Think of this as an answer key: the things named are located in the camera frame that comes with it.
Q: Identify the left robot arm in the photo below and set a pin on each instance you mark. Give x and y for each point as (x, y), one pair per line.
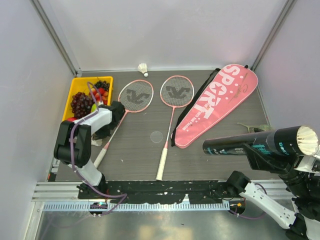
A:
(73, 143)

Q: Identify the purple grape bunch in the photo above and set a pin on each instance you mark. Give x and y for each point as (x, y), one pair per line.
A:
(81, 105)

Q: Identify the left red apple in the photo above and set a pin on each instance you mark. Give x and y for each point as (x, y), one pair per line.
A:
(71, 119)

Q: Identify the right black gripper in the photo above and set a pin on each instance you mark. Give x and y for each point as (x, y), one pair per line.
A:
(261, 159)

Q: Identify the green pear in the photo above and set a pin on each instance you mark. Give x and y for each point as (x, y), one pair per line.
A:
(94, 108)

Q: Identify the yellow plastic bin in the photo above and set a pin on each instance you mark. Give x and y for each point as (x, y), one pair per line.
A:
(79, 84)

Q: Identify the pink racket bag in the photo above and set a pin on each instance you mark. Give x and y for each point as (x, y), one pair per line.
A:
(224, 90)

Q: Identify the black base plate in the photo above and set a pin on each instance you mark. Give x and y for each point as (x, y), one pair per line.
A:
(171, 192)

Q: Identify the black shuttlecock tube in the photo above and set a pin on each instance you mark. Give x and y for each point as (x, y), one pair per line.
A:
(281, 142)

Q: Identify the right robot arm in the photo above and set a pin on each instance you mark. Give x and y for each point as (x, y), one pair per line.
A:
(293, 204)

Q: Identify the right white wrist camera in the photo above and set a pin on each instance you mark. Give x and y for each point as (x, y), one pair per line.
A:
(309, 163)

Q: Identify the black grape bunch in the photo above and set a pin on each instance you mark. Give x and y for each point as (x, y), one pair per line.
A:
(102, 84)

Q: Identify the right pink badminton racket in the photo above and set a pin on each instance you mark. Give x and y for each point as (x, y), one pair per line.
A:
(176, 92)

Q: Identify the white cable duct strip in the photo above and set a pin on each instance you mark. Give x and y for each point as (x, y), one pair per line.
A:
(125, 207)

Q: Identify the clear tube lid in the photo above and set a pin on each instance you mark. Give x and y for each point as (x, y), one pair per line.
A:
(156, 137)

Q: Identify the pink badminton racket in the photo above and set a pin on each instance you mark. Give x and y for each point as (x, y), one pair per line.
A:
(136, 96)
(176, 92)

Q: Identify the white shuttlecock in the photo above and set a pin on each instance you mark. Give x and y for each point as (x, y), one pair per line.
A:
(96, 142)
(143, 68)
(307, 140)

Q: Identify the green netted melon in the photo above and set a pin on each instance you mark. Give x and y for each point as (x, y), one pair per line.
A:
(256, 128)

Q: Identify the left pink badminton racket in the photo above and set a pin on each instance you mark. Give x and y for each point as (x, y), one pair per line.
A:
(136, 96)

